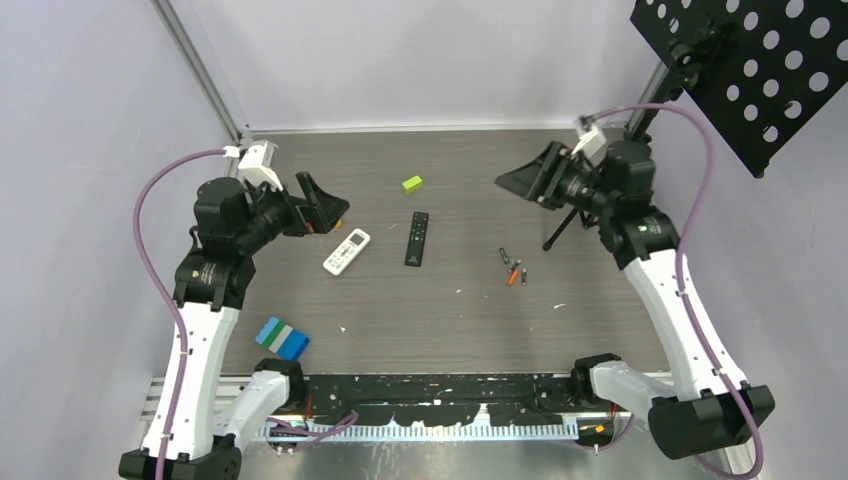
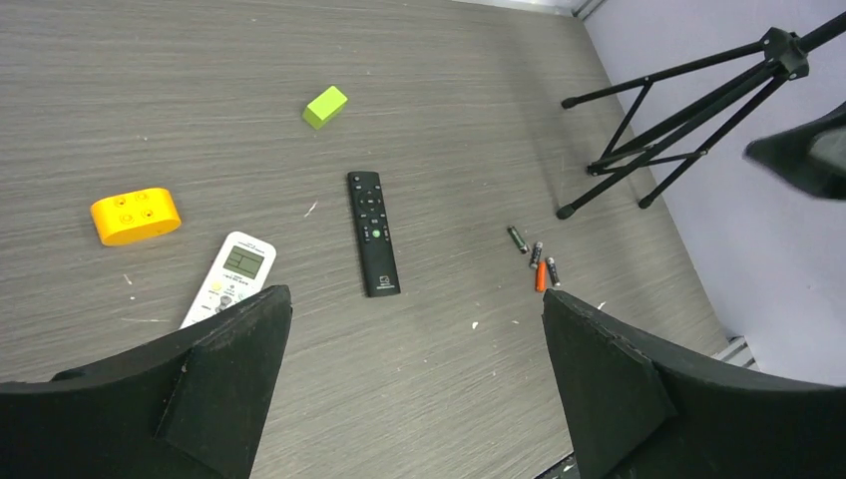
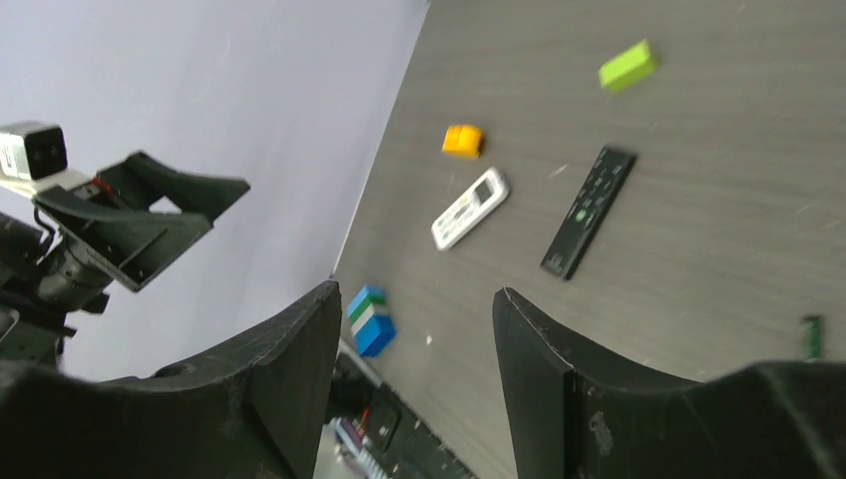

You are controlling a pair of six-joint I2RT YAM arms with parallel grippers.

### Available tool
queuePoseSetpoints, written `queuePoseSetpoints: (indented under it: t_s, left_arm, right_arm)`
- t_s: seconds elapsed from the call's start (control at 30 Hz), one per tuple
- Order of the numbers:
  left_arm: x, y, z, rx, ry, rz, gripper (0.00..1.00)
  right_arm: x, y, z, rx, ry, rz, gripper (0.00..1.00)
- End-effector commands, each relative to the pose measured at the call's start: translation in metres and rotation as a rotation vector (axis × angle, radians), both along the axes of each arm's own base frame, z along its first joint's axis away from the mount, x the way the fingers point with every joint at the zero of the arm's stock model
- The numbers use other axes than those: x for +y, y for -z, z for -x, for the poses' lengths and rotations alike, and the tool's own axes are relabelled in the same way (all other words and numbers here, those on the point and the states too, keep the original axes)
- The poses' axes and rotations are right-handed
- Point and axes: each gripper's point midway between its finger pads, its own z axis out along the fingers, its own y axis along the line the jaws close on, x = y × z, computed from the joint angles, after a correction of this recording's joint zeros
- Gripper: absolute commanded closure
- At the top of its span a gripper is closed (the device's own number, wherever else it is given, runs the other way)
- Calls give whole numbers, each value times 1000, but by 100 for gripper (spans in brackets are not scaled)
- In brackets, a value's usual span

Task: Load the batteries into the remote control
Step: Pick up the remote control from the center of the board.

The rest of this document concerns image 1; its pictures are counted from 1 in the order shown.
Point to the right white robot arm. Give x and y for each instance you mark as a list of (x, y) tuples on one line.
[(709, 403)]

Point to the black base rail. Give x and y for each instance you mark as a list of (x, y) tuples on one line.
[(442, 400)]

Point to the blue green toy brick stack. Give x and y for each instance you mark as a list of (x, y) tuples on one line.
[(281, 339)]

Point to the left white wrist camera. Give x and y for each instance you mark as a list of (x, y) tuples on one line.
[(255, 165)]

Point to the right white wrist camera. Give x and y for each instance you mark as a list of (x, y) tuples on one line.
[(591, 139)]

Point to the green block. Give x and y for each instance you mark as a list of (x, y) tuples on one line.
[(412, 184)]

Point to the aluminium frame post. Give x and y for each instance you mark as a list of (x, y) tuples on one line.
[(190, 40)]

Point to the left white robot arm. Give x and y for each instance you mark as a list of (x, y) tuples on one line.
[(234, 220)]

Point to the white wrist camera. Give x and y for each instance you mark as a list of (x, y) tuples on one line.
[(591, 139), (255, 165)]

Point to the black perforated panel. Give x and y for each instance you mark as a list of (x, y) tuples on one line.
[(757, 70)]

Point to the black tripod stand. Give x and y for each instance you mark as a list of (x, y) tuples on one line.
[(626, 174)]

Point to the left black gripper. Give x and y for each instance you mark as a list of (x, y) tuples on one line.
[(328, 207)]

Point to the black remote control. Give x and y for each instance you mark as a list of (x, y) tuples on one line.
[(417, 238)]

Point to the white remote control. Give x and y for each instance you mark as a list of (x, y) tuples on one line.
[(346, 252)]

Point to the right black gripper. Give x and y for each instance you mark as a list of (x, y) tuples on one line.
[(528, 177)]

